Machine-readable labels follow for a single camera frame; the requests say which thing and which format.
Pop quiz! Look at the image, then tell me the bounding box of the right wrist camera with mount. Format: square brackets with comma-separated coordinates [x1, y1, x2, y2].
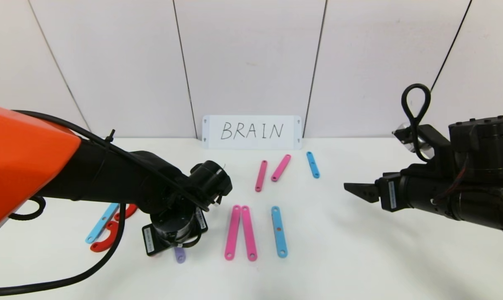
[393, 123, 452, 167]

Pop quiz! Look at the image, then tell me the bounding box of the white BRAIN sign board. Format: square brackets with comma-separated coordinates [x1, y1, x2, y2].
[202, 115, 303, 150]

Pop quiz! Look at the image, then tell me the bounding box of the cyan long flat bar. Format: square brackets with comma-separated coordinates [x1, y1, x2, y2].
[85, 203, 119, 244]
[271, 206, 288, 258]

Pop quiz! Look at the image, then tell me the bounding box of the cyan short bar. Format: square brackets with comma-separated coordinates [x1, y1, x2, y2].
[306, 151, 320, 179]

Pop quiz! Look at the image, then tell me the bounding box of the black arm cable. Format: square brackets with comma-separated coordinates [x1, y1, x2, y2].
[0, 109, 212, 297]
[401, 83, 432, 163]

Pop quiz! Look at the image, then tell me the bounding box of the large red arc piece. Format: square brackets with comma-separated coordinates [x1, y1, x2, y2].
[90, 221, 119, 253]
[114, 203, 138, 221]

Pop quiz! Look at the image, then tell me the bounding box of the pink long bar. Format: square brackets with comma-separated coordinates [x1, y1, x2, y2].
[224, 205, 241, 261]
[255, 160, 268, 193]
[241, 205, 258, 262]

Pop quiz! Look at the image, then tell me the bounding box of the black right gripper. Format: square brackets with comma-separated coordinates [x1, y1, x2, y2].
[343, 164, 461, 221]

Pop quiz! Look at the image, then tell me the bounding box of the pink short bar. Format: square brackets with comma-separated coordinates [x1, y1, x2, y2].
[271, 154, 292, 182]

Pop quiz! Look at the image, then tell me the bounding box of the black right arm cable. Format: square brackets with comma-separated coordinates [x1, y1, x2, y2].
[401, 83, 432, 163]

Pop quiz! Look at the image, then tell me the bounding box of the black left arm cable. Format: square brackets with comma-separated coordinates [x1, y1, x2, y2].
[0, 109, 212, 297]

